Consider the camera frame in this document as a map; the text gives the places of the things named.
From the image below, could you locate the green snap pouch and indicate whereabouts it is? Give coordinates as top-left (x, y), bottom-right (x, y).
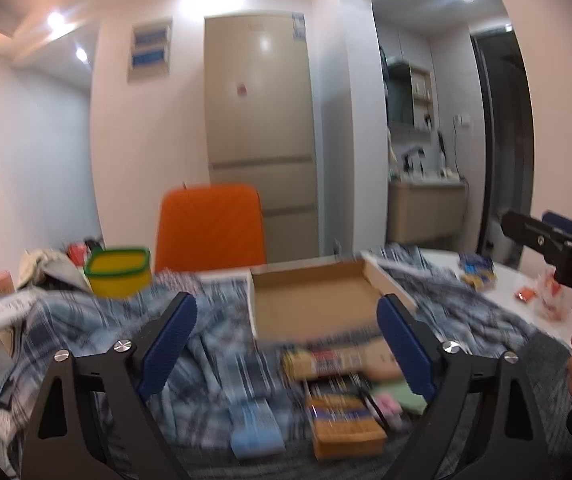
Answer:
top-left (371, 379), bottom-right (427, 415)

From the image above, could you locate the gold blue cigarette pack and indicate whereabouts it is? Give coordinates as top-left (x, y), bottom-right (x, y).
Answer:
top-left (307, 394), bottom-right (387, 460)

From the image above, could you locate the light blue tissue pack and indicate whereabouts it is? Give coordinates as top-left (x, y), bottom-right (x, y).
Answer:
top-left (229, 399), bottom-right (286, 460)

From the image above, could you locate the pink white plush bunny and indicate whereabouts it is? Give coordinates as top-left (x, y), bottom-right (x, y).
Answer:
top-left (374, 393), bottom-right (403, 422)

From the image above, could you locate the orange small packet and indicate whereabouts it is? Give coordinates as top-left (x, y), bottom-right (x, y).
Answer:
top-left (514, 286), bottom-right (538, 304)

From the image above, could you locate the gold blue pack on table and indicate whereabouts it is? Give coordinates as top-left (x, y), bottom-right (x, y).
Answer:
top-left (458, 254), bottom-right (496, 292)

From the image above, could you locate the bathroom vanity cabinet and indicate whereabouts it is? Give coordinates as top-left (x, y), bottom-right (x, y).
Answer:
top-left (386, 180), bottom-right (467, 244)

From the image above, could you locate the red yellow cigarette carton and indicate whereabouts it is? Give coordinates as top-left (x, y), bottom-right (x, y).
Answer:
top-left (281, 337), bottom-right (403, 382)

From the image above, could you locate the blue plaid shirt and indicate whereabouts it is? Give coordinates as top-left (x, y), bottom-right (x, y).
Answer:
top-left (0, 244), bottom-right (547, 461)

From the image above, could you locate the white patterned box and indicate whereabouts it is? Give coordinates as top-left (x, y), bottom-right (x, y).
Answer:
top-left (0, 290), bottom-right (39, 330)

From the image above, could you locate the yellow bin with green rim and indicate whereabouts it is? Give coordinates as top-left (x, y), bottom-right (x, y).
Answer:
top-left (83, 247), bottom-right (152, 299)

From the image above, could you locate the black faucet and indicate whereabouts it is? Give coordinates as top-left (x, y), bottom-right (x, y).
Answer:
top-left (402, 145), bottom-right (426, 174)

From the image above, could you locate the pile of beige cloth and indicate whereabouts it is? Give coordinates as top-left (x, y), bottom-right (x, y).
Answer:
top-left (16, 249), bottom-right (91, 292)

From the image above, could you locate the pink bottle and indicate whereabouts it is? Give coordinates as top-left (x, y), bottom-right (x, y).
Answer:
top-left (0, 271), bottom-right (16, 298)

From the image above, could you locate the red bag on floor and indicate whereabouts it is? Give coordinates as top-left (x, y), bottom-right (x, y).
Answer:
top-left (66, 242), bottom-right (90, 268)

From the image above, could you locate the mirror cabinet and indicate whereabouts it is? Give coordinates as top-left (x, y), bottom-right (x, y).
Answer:
top-left (385, 58), bottom-right (435, 131)

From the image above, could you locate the shallow cardboard box tray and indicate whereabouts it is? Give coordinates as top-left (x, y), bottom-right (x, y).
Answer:
top-left (248, 255), bottom-right (417, 346)

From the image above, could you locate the orange padded chair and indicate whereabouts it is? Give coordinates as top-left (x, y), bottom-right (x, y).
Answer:
top-left (155, 184), bottom-right (267, 273)

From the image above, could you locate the beige three-door refrigerator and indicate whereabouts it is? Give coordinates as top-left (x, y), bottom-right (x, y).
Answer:
top-left (203, 13), bottom-right (318, 262)

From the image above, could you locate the wall electrical panel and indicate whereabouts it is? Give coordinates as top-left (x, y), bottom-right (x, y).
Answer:
top-left (128, 18), bottom-right (172, 82)

